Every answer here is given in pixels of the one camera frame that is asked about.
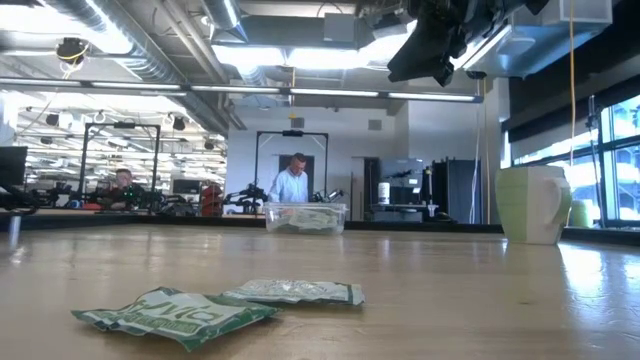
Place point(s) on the standing person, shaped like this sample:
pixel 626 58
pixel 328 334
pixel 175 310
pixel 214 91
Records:
pixel 291 187

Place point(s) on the black machine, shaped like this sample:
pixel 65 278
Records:
pixel 402 175

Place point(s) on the seated person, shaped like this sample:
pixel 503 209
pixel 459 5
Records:
pixel 122 192

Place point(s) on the black equipment cart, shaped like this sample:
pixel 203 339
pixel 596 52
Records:
pixel 400 212

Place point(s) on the black aluminium table frame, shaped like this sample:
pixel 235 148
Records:
pixel 425 226

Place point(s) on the red object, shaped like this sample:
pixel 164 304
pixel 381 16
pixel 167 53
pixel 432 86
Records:
pixel 211 200

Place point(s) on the black background monitor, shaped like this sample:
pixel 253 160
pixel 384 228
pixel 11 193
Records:
pixel 12 166

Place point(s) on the clear plastic bag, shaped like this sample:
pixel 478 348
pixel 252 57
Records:
pixel 271 220

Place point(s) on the white canister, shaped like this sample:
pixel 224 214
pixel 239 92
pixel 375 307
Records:
pixel 384 193

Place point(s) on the black window frame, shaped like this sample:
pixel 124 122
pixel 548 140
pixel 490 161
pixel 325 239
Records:
pixel 603 190

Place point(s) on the black gantry frame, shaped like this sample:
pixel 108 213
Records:
pixel 326 160
pixel 82 160

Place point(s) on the black background robot arm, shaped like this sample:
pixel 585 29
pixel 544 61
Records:
pixel 327 196
pixel 247 195

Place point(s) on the grey ceiling air unit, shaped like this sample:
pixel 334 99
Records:
pixel 540 45

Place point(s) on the black cabinet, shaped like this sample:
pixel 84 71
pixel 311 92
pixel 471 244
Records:
pixel 457 190

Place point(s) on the grey wall speaker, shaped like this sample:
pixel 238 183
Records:
pixel 297 123
pixel 375 125

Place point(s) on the green cup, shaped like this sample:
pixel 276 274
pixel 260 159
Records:
pixel 581 215

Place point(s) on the long linear ceiling light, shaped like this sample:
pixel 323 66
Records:
pixel 235 90

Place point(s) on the green white ceramic mug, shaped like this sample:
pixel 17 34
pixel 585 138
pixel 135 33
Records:
pixel 525 205

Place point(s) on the thin black light stand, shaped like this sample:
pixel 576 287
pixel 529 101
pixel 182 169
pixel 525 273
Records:
pixel 593 150

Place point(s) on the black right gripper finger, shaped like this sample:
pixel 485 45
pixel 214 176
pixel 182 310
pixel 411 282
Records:
pixel 447 70
pixel 420 55

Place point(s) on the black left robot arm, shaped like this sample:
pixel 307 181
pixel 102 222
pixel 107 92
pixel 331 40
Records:
pixel 17 199

